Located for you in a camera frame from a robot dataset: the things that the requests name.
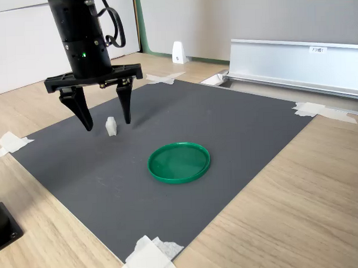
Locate silver cable duct tray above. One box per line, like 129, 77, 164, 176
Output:
199, 64, 358, 122

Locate small white plastic terminal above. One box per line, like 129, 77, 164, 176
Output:
105, 116, 119, 137

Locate grey partition panel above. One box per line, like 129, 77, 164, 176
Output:
139, 0, 358, 68

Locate small white bracket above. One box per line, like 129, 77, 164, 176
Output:
171, 40, 188, 65

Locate dark grey mat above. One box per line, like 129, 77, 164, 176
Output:
6, 74, 323, 267

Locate white tape piece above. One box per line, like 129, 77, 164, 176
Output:
0, 130, 36, 161
292, 99, 358, 127
111, 233, 186, 268
146, 71, 188, 86

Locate white partition panel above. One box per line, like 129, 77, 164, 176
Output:
0, 0, 143, 98

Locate black camera cable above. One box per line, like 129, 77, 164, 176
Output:
89, 0, 126, 50

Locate silver cable duct lid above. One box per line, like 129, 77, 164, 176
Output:
226, 34, 358, 105

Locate round green lid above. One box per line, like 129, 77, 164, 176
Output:
146, 140, 212, 186

